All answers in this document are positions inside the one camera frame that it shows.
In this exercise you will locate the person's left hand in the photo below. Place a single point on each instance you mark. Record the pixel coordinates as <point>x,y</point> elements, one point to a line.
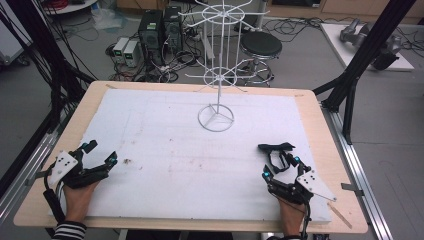
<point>77,201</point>

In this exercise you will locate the white bench power supply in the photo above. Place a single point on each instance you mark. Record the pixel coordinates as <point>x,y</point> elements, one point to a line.
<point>120,49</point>
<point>131,53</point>

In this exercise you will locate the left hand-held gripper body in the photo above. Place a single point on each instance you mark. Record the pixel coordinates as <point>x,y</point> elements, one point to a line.
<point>63,165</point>

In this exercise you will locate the black round stool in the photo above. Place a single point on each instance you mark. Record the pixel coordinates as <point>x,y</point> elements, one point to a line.
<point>260,45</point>

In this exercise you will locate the grey metal bracket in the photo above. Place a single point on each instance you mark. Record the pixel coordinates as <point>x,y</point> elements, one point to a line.
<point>35,178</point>
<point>351,189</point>

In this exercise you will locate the black metal frame strut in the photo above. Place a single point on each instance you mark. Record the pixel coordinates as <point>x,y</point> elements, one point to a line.
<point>366,56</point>

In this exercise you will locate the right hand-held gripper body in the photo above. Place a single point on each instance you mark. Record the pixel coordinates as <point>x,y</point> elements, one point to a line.
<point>315,185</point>

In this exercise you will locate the black computer tower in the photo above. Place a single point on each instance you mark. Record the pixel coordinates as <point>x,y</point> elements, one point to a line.
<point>150,36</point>
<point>172,28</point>

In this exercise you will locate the white cabinet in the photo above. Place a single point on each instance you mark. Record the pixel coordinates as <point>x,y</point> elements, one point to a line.
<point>11,43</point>

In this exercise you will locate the person's right hand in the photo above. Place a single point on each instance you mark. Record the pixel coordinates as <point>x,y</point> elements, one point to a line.
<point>292,216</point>

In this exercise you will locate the clear plastic bag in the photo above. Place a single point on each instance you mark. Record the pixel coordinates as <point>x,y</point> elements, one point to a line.
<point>108,18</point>

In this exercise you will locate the black sunglasses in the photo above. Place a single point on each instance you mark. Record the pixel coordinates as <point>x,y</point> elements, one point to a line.
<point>276,146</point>

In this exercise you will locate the white base board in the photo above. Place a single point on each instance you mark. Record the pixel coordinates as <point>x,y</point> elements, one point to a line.
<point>340,43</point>

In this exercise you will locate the thin wooden stick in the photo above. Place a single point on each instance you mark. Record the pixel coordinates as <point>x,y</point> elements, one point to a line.
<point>340,215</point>

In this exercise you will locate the aluminium rail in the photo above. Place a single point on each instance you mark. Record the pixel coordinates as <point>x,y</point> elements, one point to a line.
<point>360,173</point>
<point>23,166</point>

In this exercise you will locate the white foam board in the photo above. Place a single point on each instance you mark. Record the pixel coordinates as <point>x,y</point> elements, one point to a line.
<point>186,173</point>

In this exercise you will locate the round white table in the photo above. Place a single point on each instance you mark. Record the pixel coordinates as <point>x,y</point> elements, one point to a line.
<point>71,6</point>

